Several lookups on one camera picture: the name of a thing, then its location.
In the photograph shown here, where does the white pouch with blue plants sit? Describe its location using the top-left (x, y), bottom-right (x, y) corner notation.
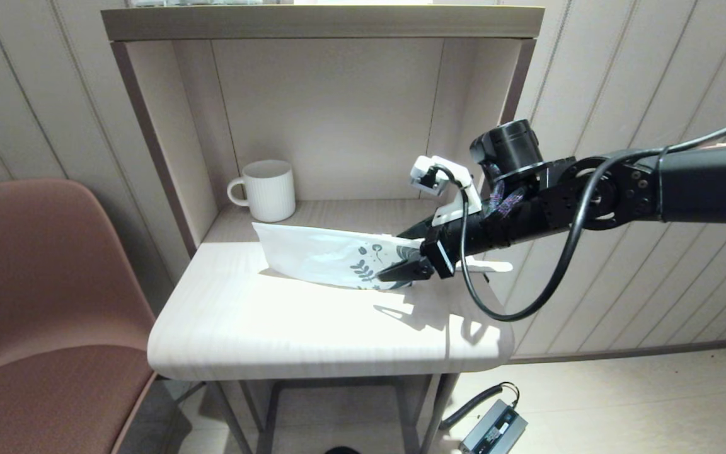
top-left (253, 222), bottom-right (424, 291)

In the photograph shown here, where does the white plastic comb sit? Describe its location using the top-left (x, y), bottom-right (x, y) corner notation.
top-left (458, 257), bottom-right (514, 273)

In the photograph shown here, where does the white ribbed mug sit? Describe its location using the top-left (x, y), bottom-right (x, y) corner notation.
top-left (227, 160), bottom-right (296, 223)

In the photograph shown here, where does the light wooden shelf desk unit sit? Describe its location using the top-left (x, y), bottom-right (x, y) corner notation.
top-left (101, 5), bottom-right (545, 254)

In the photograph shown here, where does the brown upholstered chair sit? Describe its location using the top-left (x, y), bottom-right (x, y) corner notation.
top-left (0, 178), bottom-right (159, 454)

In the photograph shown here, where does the speckled braided right arm cable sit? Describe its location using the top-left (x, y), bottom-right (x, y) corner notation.
top-left (488, 180), bottom-right (527, 218)

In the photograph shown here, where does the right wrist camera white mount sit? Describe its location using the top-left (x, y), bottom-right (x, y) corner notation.
top-left (410, 155), bottom-right (483, 226)

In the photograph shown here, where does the smooth black right camera cable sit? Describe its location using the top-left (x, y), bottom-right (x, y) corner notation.
top-left (432, 112), bottom-right (726, 322)

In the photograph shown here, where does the thick black ribbed adapter cable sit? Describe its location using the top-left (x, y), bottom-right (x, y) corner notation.
top-left (441, 383), bottom-right (520, 432)

